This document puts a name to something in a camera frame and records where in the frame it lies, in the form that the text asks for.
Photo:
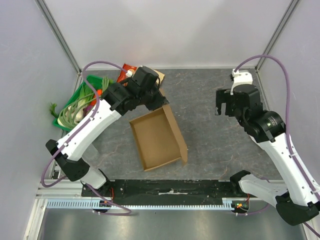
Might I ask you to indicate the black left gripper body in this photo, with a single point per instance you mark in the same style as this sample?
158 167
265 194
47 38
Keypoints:
154 99

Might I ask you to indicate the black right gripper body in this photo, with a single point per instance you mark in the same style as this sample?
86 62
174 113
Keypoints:
225 101

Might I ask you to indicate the brown cardboard box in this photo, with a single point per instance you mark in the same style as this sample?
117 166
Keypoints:
159 139

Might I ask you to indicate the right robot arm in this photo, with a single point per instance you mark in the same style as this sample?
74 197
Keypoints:
294 200

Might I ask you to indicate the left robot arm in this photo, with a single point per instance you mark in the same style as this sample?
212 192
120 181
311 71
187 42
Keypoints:
141 88

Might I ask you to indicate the cassava chips snack bag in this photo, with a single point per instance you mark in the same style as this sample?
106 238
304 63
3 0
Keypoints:
126 67

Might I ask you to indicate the orange carrot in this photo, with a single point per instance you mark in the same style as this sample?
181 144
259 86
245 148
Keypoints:
94 100

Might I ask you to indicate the purple radish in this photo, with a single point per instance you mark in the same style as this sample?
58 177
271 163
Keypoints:
87 109

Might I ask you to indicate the bok choy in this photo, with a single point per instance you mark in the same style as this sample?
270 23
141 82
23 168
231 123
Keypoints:
71 115

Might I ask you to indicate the green long beans bundle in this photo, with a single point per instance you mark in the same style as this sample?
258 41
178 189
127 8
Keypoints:
67 115

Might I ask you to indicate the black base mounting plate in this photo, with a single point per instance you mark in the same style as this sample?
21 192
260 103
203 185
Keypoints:
204 188

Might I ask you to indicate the green leafy vegetable outside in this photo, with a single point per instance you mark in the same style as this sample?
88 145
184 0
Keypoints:
52 110

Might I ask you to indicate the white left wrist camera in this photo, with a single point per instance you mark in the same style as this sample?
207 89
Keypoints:
130 73

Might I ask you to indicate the blue slotted cable duct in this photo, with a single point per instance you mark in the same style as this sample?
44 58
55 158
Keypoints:
98 204

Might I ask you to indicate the aluminium corner post right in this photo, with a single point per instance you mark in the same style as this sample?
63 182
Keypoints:
293 4

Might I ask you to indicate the aluminium corner post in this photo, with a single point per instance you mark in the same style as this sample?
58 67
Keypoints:
58 34
293 4

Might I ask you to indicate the aluminium corner post left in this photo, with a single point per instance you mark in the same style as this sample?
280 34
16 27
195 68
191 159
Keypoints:
58 34

